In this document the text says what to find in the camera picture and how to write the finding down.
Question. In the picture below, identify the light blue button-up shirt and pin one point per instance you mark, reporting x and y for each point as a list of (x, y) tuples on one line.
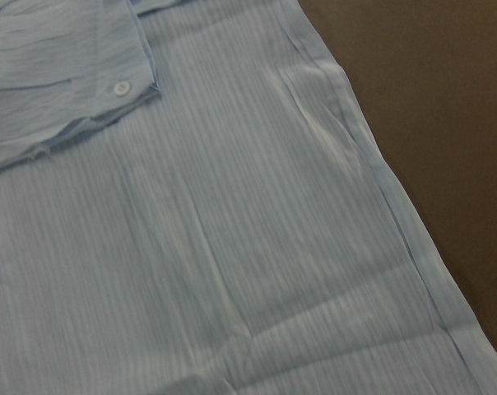
[(192, 202)]

